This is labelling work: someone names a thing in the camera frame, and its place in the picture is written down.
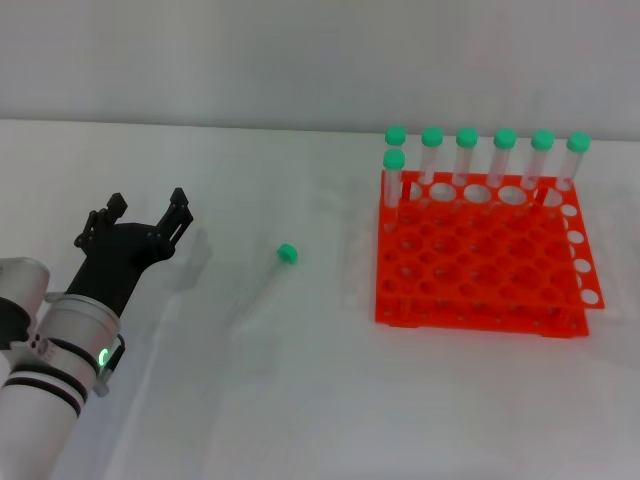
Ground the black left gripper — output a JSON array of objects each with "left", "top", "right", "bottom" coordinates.
[{"left": 64, "top": 186, "right": 195, "bottom": 317}]

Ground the green-capped clear test tube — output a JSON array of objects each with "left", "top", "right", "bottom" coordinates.
[
  {"left": 419, "top": 126, "right": 445, "bottom": 199},
  {"left": 384, "top": 124, "right": 408, "bottom": 174},
  {"left": 382, "top": 148, "right": 407, "bottom": 234},
  {"left": 451, "top": 127, "right": 479, "bottom": 199},
  {"left": 553, "top": 131, "right": 593, "bottom": 206},
  {"left": 522, "top": 129, "right": 556, "bottom": 202},
  {"left": 227, "top": 242, "right": 300, "bottom": 332},
  {"left": 487, "top": 128, "right": 518, "bottom": 201}
]

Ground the orange test tube rack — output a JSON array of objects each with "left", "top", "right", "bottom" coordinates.
[{"left": 373, "top": 169, "right": 607, "bottom": 341}]

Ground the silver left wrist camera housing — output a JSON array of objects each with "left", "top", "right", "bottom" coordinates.
[{"left": 0, "top": 256, "right": 51, "bottom": 354}]

